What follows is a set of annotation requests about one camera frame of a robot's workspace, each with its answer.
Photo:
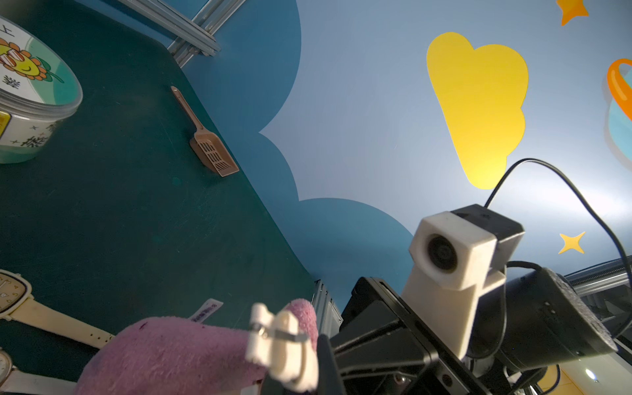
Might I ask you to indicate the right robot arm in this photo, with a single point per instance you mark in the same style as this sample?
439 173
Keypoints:
540 322

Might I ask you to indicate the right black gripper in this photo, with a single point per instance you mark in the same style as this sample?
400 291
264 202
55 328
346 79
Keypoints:
382 347

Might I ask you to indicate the brown litter scoop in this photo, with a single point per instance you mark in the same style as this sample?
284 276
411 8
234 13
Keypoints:
208 147

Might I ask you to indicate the jar with sunflower lid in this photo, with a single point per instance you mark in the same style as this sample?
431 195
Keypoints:
39 91

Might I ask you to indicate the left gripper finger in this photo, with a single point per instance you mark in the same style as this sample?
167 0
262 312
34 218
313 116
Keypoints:
330 380

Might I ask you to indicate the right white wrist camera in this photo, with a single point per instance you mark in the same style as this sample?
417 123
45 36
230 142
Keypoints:
458 257

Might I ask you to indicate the pink cloth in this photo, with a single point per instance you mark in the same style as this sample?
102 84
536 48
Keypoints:
170 355

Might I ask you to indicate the right aluminium frame post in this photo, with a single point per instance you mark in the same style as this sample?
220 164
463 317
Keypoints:
211 17

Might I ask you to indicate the back aluminium frame bar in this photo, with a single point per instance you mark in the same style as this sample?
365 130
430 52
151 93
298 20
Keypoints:
176 23

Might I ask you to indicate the gold strap watch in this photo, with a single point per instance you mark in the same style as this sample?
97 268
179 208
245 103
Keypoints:
18 304

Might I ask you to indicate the white strap watch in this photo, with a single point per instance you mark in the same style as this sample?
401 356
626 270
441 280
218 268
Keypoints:
14 380
276 343

